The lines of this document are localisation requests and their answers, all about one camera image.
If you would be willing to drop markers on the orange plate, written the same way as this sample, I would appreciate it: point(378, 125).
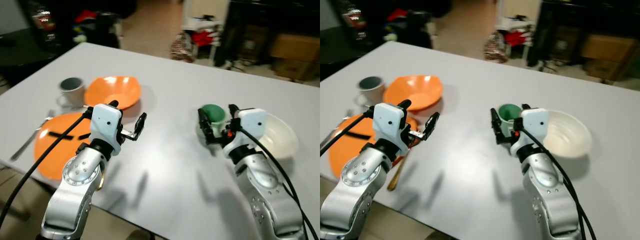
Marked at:
point(60, 157)
point(350, 155)

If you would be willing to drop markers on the black cabinet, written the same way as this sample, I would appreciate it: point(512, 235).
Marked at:
point(555, 25)
point(245, 25)

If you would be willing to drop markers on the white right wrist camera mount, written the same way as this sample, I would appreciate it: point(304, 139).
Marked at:
point(532, 125)
point(250, 125)

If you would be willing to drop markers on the green mug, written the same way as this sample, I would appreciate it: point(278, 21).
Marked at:
point(510, 112)
point(216, 114)

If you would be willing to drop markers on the white bowl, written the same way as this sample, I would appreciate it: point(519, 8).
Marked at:
point(280, 137)
point(567, 134)

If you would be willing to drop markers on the white rack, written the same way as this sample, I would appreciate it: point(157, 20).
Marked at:
point(190, 25)
point(502, 24)

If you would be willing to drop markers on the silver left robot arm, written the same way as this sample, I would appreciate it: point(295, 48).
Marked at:
point(75, 175)
point(357, 175)

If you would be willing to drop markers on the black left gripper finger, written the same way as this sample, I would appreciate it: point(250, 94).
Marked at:
point(140, 125)
point(114, 104)
point(405, 104)
point(432, 125)

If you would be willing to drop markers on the grey mug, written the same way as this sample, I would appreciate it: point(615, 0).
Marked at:
point(371, 91)
point(72, 91)

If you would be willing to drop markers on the woven basket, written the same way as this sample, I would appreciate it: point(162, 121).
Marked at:
point(181, 50)
point(495, 49)

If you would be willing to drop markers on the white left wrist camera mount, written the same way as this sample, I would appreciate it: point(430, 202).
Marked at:
point(106, 124)
point(389, 122)

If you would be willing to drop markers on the red cap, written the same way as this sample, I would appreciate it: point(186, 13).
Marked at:
point(86, 16)
point(397, 15)

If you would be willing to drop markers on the brown cardboard box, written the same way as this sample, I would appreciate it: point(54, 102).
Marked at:
point(295, 47)
point(295, 70)
point(605, 71)
point(610, 48)

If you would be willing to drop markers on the red cloth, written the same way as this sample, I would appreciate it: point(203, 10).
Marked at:
point(516, 37)
point(202, 37)

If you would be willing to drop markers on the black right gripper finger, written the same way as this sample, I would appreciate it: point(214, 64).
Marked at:
point(233, 110)
point(204, 125)
point(496, 125)
point(526, 107)

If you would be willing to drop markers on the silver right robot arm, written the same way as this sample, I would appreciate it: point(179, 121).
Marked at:
point(550, 190)
point(265, 185)

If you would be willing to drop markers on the golden spoon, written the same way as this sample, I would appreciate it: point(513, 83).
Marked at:
point(397, 175)
point(100, 181)

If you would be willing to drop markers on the silver fork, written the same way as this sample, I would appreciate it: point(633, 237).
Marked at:
point(342, 121)
point(30, 140)

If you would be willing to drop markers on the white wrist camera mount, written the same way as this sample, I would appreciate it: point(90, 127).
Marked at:
point(389, 122)
point(106, 124)
point(532, 125)
point(250, 125)

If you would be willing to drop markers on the orange bowl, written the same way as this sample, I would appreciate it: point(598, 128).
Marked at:
point(112, 92)
point(412, 92)

